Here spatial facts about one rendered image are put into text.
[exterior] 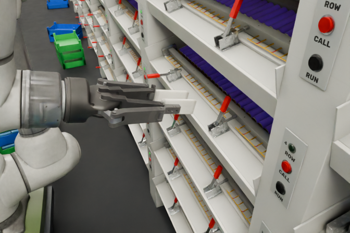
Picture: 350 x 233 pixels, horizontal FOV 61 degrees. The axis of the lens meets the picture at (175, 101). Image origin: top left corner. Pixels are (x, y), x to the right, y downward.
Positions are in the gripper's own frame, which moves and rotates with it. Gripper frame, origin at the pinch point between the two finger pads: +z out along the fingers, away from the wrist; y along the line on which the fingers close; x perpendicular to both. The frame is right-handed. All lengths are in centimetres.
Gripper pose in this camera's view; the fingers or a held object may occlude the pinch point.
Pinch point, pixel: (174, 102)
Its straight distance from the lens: 56.7
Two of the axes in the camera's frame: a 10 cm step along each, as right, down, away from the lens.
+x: 2.3, -8.7, -4.4
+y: 3.7, 5.0, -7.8
